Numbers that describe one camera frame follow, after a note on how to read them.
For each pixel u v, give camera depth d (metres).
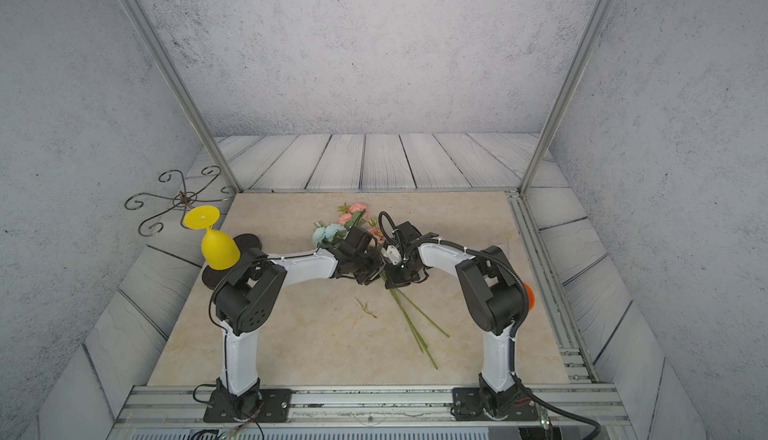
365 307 0.91
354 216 1.08
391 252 0.90
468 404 0.72
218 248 0.75
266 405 0.72
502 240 1.03
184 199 0.77
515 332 0.52
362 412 0.73
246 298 0.52
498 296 0.51
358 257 0.81
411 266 0.80
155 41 0.81
